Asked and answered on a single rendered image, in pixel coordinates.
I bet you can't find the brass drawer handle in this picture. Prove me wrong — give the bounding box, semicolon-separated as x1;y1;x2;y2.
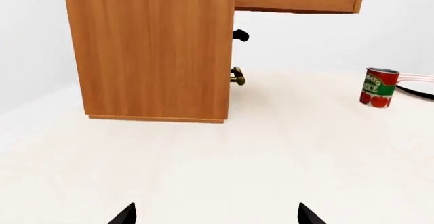
230;66;246;86

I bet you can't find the black drawer handle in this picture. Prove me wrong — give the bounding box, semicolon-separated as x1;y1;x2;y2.
232;29;250;43

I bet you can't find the white plate with red stripes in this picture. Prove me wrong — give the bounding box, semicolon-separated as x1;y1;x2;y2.
397;73;434;84

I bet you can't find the black cable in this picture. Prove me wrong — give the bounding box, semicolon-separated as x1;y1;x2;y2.
395;84;434;100

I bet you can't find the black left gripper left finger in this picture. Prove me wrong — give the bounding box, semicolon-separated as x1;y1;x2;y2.
107;202;137;224

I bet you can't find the tomato sauce can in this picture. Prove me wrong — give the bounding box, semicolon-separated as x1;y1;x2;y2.
359;67;401;109

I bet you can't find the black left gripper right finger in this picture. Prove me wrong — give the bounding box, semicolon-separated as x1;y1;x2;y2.
298;202;328;224

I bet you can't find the wooden cabinet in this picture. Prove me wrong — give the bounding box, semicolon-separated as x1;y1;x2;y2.
61;0;237;124

